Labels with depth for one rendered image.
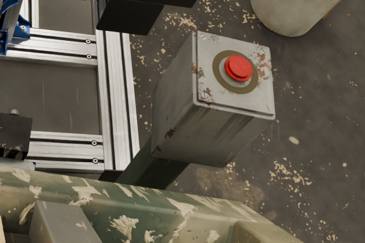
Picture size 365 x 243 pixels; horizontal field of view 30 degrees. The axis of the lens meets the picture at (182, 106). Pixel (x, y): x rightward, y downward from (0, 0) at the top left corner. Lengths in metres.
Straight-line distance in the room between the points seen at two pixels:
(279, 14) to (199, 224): 1.50
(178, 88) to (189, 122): 0.06
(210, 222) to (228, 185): 1.12
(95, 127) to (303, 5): 0.87
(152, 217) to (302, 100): 1.46
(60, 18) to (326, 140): 0.93
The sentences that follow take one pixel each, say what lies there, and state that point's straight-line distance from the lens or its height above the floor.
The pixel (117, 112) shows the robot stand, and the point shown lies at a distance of 1.65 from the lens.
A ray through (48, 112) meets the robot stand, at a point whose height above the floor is 0.21.
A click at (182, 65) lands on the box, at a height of 0.89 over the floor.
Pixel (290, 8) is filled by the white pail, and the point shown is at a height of 0.13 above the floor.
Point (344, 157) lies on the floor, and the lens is 2.21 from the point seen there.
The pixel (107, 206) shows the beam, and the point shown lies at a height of 0.90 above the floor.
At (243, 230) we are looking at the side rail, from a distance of 0.82.
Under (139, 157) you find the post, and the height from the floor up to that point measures 0.61.
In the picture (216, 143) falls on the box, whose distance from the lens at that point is 0.96.
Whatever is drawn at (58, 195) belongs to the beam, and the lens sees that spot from 0.78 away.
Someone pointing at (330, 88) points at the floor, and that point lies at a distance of 2.31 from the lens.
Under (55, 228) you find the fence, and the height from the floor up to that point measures 0.99.
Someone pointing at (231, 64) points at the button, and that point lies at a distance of 0.90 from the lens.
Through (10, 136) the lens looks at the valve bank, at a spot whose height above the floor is 0.76.
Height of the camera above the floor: 1.62
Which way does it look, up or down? 54 degrees down
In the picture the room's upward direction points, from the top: 38 degrees clockwise
